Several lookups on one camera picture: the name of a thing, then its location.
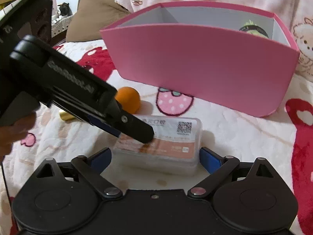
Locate brown pillow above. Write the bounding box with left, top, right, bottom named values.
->
left=66, top=0, right=129, bottom=42

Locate pink cardboard box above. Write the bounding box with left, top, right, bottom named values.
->
left=100, top=1, right=300, bottom=117

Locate bear print blanket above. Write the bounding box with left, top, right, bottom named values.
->
left=0, top=39, right=313, bottom=235

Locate green yarn ball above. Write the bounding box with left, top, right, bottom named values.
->
left=239, top=20, right=268, bottom=38

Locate clear floss pick box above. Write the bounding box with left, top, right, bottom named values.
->
left=112, top=115, right=202, bottom=176

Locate foundation bottle gold cap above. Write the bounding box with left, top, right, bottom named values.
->
left=59, top=110, right=75, bottom=121

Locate orange makeup sponge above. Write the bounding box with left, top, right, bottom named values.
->
left=115, top=87, right=141, bottom=114

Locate person left hand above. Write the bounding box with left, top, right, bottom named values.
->
left=0, top=112, right=37, bottom=162

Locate bedside table with clutter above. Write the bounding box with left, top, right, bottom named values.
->
left=51, top=2, right=73, bottom=38

